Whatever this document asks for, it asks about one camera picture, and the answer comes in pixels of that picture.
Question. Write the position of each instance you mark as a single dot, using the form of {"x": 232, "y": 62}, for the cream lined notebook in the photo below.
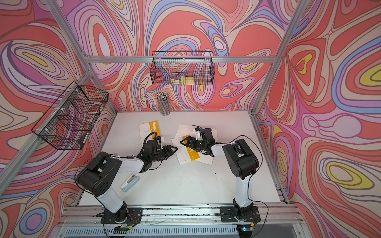
{"x": 146, "y": 128}
{"x": 184, "y": 154}

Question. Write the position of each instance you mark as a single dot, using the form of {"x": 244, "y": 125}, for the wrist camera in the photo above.
{"x": 158, "y": 139}
{"x": 198, "y": 133}

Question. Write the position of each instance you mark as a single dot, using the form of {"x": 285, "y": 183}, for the black wire basket back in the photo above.
{"x": 168, "y": 65}

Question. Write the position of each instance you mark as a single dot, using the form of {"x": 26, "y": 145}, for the metal pen cup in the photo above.
{"x": 163, "y": 101}

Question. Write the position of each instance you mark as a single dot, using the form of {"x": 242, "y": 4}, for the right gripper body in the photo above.
{"x": 201, "y": 145}

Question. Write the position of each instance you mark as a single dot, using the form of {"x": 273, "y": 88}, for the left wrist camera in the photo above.
{"x": 158, "y": 139}

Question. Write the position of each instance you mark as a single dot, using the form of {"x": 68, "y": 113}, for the black wire basket left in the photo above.
{"x": 69, "y": 121}

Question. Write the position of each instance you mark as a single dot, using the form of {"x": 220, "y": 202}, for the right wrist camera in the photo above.
{"x": 198, "y": 133}

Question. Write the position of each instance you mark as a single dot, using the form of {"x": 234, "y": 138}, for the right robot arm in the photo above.
{"x": 243, "y": 164}

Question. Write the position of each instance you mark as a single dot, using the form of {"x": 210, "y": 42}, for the light blue white stapler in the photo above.
{"x": 129, "y": 183}

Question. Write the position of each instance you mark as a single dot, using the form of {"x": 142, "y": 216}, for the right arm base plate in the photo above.
{"x": 229, "y": 214}

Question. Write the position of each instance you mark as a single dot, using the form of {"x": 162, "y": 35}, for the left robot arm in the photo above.
{"x": 97, "y": 177}

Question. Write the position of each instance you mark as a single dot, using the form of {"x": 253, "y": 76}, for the black wire basket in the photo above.
{"x": 168, "y": 65}
{"x": 69, "y": 121}

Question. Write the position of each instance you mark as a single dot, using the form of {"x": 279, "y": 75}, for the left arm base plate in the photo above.
{"x": 129, "y": 215}

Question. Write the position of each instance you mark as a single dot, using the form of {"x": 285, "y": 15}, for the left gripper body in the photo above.
{"x": 160, "y": 155}

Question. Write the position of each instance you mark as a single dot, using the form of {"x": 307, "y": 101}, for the yellow sticky notes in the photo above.
{"x": 184, "y": 80}

